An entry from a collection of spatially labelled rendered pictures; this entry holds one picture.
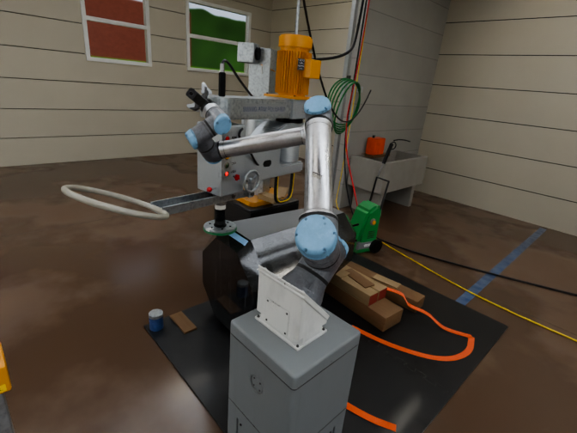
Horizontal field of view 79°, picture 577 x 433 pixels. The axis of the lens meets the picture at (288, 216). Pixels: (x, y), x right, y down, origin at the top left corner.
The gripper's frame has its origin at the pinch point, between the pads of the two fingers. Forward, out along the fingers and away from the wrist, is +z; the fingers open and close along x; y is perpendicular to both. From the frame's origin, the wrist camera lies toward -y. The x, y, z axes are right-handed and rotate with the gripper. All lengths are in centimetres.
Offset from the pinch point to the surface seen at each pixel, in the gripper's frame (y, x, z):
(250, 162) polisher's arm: 53, -15, -7
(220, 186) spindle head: 37, -35, -18
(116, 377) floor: 38, -167, -50
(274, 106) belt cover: 53, 21, 8
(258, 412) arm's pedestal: 33, -76, -131
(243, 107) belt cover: 29.3, 9.5, -0.4
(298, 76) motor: 66, 47, 24
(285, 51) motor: 53, 53, 35
